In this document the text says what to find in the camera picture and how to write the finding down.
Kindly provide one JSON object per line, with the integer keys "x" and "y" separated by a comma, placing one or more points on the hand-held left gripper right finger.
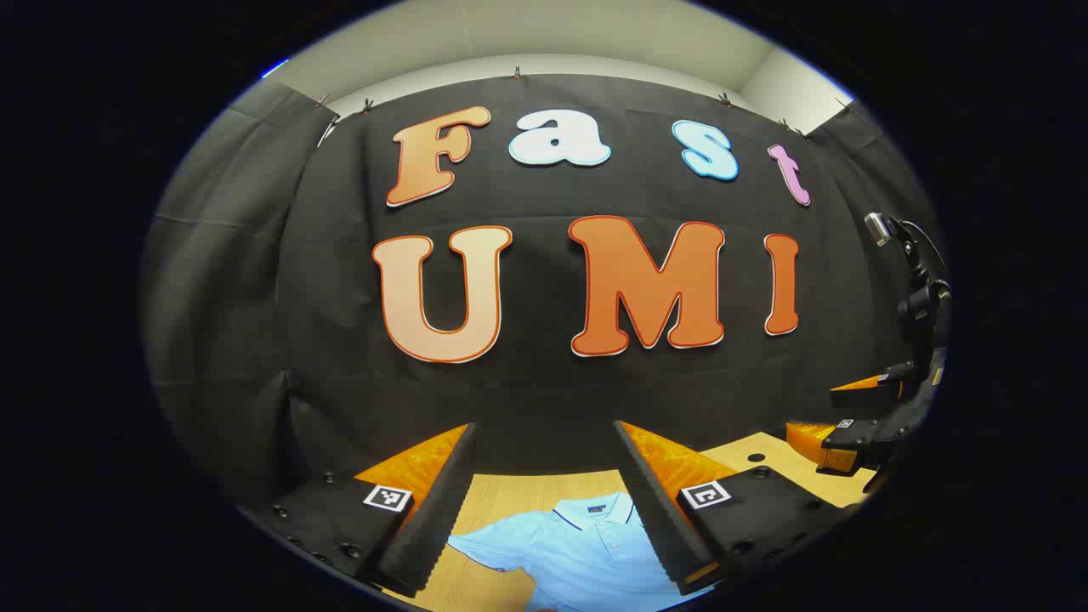
{"x": 654, "y": 518}

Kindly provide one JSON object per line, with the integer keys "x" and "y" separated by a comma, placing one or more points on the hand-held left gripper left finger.
{"x": 433, "y": 518}

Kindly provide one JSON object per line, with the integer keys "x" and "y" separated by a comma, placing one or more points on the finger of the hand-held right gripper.
{"x": 841, "y": 446}
{"x": 867, "y": 391}

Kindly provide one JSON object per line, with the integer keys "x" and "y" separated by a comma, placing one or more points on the light blue T-shirt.
{"x": 578, "y": 552}

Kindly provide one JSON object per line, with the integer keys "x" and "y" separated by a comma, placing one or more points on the black backdrop cloth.
{"x": 544, "y": 382}

